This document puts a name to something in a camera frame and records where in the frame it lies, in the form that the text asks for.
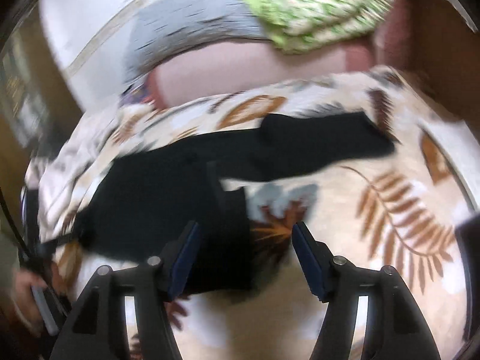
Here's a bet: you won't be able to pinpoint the black pants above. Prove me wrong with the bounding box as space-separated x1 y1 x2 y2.
72 112 395 294

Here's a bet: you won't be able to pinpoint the person's left hand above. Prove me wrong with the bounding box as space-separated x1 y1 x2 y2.
10 267 47 337

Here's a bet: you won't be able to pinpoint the leaf pattern beige blanket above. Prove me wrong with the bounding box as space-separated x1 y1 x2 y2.
25 66 479 359

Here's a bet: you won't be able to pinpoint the wooden glass door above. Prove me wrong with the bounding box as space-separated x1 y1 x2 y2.
0 25 82 159

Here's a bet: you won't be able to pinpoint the colourful small items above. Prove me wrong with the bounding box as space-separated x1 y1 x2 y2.
120 81 158 107

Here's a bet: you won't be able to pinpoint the pink quilted mattress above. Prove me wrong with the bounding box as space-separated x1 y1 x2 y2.
145 0 412 109

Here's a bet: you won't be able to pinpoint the grey quilted blanket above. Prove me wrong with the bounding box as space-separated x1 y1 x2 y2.
123 0 266 84

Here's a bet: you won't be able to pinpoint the green patterned folded blanket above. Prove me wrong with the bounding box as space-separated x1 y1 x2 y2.
242 0 395 54

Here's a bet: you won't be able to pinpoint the wooden bed frame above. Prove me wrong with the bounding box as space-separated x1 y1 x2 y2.
383 0 479 136

